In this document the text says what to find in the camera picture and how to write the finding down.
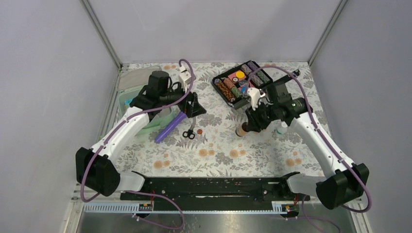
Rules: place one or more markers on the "blue cotton ball bag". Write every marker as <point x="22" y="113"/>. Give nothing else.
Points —
<point x="127" y="103"/>

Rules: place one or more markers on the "mint green medicine kit case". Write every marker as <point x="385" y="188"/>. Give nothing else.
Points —
<point x="131" y="83"/>

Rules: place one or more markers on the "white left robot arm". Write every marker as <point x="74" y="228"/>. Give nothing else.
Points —
<point x="95" y="167"/>

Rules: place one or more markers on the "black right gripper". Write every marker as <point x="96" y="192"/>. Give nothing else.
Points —
<point x="255" y="124"/>

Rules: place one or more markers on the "black handled scissors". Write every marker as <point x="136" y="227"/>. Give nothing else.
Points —
<point x="190" y="132"/>

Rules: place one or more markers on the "white bottle green label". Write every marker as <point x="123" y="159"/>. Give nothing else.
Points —
<point x="281" y="129"/>

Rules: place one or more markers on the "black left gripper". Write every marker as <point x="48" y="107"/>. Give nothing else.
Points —
<point x="194" y="108"/>

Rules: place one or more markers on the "white slotted cable duct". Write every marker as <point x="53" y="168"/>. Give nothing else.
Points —
<point x="135" y="208"/>

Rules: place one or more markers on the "purple flashlight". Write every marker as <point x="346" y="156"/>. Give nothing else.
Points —
<point x="170" y="127"/>

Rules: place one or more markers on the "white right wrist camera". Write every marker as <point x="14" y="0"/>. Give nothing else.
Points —
<point x="255" y="95"/>

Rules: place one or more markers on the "brown bottle orange cap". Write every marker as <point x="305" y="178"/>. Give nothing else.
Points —
<point x="241" y="130"/>

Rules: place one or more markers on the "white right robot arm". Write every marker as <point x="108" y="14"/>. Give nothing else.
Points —
<point x="343" y="179"/>

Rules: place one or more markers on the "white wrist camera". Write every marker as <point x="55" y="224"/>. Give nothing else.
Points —
<point x="255" y="95"/>
<point x="185" y="78"/>

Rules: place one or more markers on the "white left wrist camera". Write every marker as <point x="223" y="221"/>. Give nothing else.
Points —
<point x="185" y="78"/>

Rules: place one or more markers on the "black poker chip case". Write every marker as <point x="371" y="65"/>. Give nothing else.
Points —
<point x="233" y="84"/>

